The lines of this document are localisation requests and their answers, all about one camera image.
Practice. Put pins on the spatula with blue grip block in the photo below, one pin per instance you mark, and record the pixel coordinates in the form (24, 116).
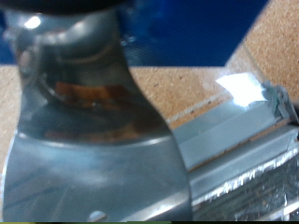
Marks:
(93, 174)

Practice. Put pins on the silver toaster oven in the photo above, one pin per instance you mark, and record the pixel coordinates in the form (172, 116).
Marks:
(249, 189)

